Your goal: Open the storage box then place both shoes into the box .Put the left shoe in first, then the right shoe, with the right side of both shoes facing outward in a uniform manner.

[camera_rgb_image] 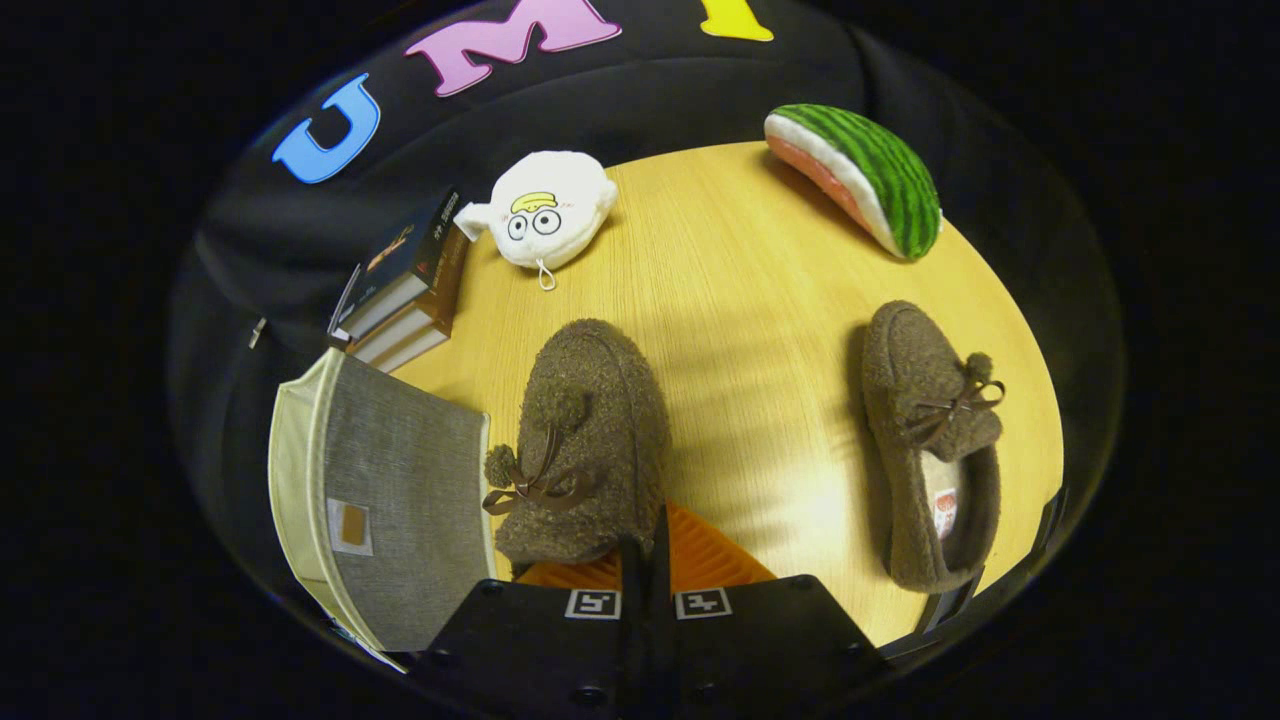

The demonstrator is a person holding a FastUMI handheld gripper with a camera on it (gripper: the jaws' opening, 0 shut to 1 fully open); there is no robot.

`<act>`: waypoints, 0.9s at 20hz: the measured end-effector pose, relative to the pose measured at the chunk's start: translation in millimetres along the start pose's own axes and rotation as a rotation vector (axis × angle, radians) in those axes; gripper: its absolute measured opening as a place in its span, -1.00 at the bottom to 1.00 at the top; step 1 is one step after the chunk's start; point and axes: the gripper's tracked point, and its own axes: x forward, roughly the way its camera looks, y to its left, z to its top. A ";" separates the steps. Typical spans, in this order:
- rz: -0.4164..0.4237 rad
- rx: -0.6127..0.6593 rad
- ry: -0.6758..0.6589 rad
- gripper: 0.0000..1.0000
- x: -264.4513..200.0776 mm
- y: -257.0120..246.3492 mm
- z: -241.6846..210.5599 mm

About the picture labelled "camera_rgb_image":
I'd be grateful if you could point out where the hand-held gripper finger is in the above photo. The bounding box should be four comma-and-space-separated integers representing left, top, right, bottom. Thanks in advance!
648, 503, 891, 720
408, 535, 649, 720

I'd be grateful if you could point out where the brown fuzzy shoe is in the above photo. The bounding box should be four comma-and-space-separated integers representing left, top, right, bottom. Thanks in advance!
482, 318, 673, 568
860, 300, 1006, 594

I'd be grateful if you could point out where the grey fabric storage box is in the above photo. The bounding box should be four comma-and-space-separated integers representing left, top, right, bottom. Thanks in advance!
268, 347, 498, 656

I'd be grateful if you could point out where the brown cover book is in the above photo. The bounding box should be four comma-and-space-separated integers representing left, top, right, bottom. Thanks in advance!
345, 228, 473, 374

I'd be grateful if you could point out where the white cover book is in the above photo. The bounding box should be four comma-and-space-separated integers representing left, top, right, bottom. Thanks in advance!
327, 262, 363, 348

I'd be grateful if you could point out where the dark cover book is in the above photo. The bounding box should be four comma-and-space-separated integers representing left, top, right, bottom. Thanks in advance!
330, 185, 463, 341

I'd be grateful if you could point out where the white plush toy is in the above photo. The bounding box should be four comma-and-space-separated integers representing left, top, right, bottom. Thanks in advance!
454, 150, 619, 291

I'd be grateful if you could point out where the watermelon slice plush toy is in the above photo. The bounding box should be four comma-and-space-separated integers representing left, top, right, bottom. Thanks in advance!
763, 103, 943, 263

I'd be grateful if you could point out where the black backdrop cloth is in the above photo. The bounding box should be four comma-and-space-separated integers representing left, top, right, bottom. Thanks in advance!
168, 0, 1126, 611

